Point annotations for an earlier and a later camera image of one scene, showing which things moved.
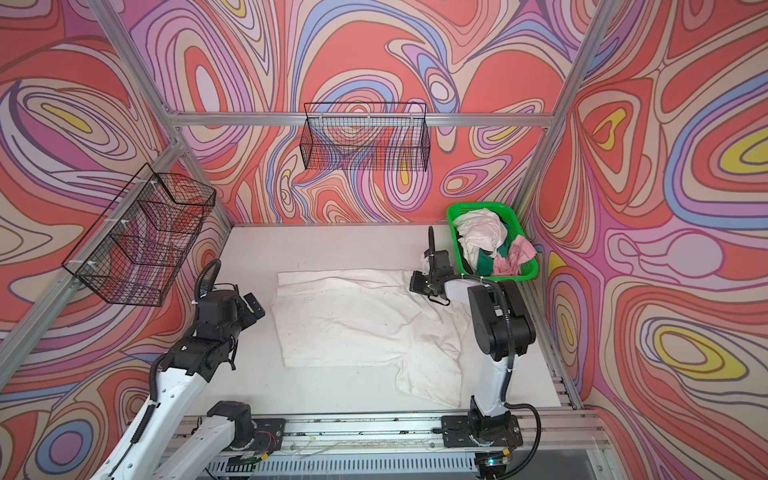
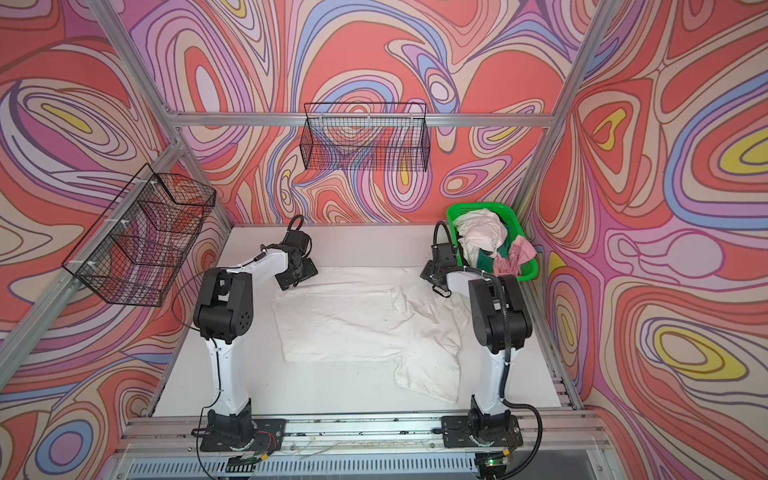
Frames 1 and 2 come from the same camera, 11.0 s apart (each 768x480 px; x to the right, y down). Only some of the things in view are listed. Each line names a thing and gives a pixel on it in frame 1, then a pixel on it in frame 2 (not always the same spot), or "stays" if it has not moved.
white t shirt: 371,318 stays
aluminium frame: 33,329 stays
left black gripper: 250,316 -> 311,270
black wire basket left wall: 134,251 stays
